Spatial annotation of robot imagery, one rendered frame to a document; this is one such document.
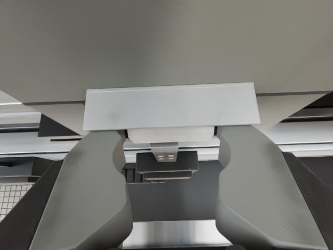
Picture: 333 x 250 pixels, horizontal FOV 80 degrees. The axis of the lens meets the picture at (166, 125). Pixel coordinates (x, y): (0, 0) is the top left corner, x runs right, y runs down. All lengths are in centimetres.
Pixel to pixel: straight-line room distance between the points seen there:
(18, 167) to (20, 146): 8
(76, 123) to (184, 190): 57
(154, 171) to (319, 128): 38
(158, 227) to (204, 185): 52
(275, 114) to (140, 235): 15
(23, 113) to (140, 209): 52
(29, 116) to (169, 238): 20
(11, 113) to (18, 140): 29
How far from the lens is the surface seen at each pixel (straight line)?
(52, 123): 23
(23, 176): 49
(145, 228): 21
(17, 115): 28
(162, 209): 71
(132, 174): 58
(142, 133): 18
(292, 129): 53
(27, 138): 56
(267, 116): 17
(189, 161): 39
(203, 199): 71
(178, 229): 21
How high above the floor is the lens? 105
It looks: 17 degrees down
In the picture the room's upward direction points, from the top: 178 degrees clockwise
